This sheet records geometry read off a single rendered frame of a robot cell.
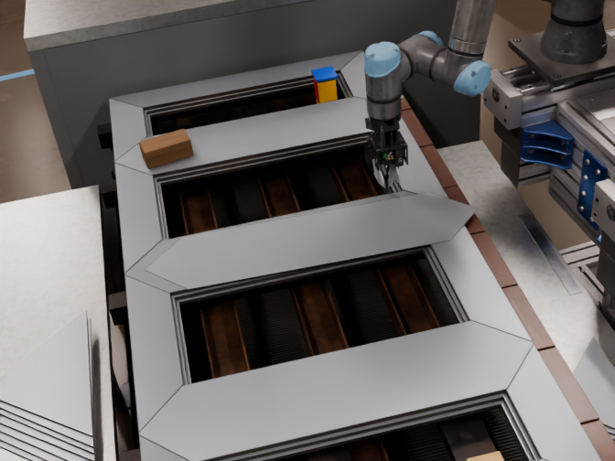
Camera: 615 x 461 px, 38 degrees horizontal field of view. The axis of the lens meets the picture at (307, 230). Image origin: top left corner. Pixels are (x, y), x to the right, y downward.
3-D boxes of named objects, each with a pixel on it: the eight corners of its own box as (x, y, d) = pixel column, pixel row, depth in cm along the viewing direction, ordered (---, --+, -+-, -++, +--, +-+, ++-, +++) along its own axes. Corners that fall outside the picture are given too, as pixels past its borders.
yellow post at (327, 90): (323, 143, 257) (318, 83, 245) (319, 134, 260) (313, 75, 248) (340, 139, 257) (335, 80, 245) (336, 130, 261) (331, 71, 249)
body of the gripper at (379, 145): (376, 174, 200) (373, 127, 192) (366, 153, 207) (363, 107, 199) (409, 166, 201) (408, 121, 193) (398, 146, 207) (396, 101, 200)
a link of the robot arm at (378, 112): (361, 90, 197) (398, 82, 197) (363, 108, 199) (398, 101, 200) (371, 107, 191) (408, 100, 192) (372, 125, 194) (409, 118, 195)
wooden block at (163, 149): (148, 169, 225) (144, 153, 222) (142, 157, 230) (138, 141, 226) (194, 155, 228) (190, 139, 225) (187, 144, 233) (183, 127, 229)
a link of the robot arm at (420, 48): (458, 70, 196) (424, 91, 191) (419, 56, 203) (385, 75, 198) (458, 37, 191) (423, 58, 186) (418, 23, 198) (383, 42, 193)
